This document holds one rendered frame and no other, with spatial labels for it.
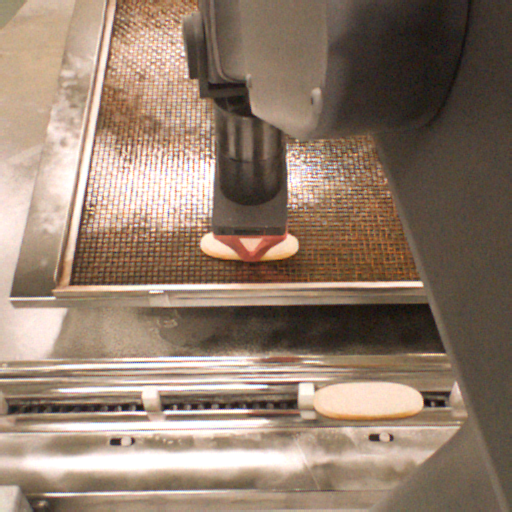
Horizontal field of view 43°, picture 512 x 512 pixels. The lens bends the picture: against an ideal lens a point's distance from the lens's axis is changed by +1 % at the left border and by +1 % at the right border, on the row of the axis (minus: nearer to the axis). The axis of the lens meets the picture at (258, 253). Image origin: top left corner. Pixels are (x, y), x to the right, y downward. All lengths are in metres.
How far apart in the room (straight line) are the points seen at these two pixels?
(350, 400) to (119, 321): 0.26
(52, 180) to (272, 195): 0.28
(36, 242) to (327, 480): 0.37
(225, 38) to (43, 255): 0.37
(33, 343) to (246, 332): 0.22
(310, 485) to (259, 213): 0.23
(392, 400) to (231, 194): 0.23
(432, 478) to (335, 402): 0.44
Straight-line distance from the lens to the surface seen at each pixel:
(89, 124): 0.80
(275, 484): 0.56
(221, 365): 0.62
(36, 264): 0.70
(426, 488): 0.17
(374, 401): 0.61
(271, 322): 0.70
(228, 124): 0.50
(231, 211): 0.57
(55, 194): 0.74
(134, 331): 0.71
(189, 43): 0.46
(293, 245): 0.66
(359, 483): 0.57
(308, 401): 0.60
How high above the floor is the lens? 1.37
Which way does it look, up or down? 46 degrees down
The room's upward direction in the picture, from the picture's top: straight up
